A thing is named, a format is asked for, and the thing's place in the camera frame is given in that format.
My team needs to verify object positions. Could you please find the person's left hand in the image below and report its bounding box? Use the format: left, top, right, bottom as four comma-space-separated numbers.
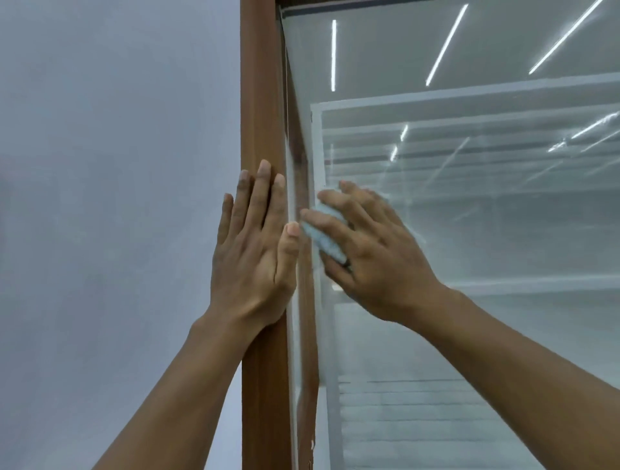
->
203, 159, 302, 335

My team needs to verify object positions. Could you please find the person's right hand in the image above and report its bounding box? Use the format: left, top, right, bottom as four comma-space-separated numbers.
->
300, 180, 456, 330

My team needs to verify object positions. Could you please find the light blue cleaning cloth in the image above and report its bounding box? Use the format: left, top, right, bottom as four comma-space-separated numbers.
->
300, 191, 388, 265

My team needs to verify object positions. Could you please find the wooden framed display cabinet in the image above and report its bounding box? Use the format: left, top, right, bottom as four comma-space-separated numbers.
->
240, 0, 620, 470

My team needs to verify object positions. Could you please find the person's left forearm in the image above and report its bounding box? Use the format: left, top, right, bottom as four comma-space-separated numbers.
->
92, 309, 262, 470

